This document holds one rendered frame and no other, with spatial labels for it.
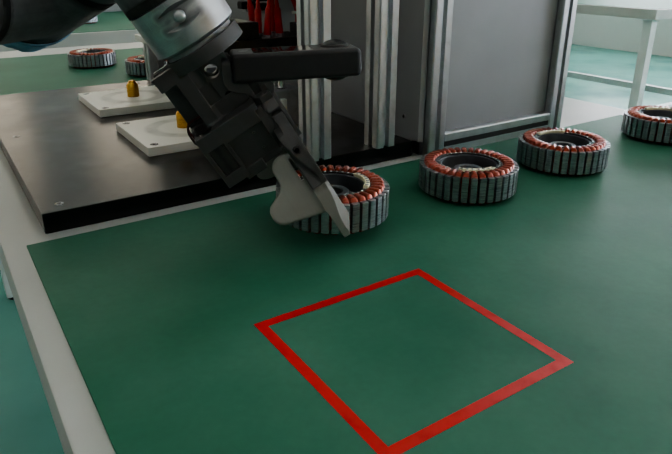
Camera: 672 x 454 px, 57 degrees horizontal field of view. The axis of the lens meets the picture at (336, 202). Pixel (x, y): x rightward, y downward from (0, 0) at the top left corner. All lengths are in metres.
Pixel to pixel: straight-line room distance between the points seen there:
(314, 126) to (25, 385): 1.24
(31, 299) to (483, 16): 0.65
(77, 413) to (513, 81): 0.74
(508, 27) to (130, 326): 0.66
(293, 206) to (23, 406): 1.27
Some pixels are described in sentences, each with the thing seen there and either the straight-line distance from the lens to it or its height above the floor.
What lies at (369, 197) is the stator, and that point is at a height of 0.80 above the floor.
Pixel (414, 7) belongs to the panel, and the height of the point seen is 0.94.
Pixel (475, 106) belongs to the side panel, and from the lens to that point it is 0.91.
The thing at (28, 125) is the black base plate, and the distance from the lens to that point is 1.03.
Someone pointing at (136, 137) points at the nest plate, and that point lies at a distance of 0.86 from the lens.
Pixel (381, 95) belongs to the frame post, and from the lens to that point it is 0.79.
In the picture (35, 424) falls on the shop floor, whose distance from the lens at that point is 1.66.
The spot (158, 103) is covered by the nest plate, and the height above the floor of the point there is 0.78.
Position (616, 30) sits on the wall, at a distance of 7.99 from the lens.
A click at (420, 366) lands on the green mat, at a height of 0.75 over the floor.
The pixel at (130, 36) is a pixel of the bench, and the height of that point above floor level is 0.73.
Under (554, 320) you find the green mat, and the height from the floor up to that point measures 0.75.
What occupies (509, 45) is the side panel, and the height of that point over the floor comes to 0.89.
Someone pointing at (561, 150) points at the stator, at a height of 0.78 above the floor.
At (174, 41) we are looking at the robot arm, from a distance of 0.52.
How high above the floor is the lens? 1.00
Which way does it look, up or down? 22 degrees down
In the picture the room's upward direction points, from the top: straight up
